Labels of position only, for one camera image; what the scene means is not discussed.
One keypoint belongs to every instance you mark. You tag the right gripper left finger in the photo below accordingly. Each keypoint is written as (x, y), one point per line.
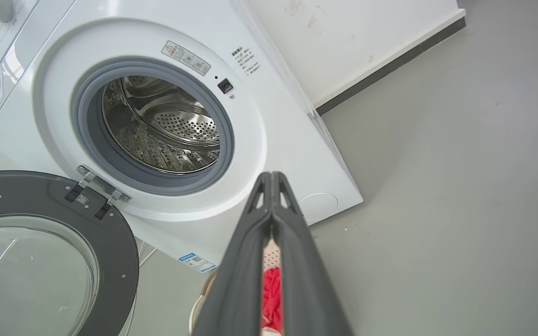
(241, 280)

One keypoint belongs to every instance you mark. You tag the grey warning label sticker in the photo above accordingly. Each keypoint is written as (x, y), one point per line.
(185, 57)

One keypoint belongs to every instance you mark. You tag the round white filter cover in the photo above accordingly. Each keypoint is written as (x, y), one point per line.
(320, 205)

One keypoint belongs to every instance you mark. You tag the black door lock slot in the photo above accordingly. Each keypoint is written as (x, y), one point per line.
(225, 86)

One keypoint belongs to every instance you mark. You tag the metal door hinge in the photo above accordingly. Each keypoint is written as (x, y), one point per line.
(96, 182)

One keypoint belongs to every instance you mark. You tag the printed text notice sticker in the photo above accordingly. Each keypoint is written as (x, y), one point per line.
(245, 61)

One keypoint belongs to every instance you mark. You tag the red garment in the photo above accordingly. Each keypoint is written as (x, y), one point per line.
(271, 298)

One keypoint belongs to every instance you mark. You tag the perforated steel washer drum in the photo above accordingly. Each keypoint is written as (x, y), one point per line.
(175, 126)

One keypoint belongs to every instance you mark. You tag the blue energy label sticker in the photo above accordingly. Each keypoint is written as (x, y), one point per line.
(197, 262)

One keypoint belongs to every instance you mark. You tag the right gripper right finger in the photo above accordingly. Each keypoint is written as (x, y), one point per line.
(306, 289)

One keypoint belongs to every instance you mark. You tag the white woven laundry basket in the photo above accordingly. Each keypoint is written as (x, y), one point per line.
(271, 254)

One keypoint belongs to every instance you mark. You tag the round black glass washer door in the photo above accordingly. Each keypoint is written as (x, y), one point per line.
(110, 233)

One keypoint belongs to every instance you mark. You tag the white front-load washing machine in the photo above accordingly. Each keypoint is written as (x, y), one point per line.
(287, 154)

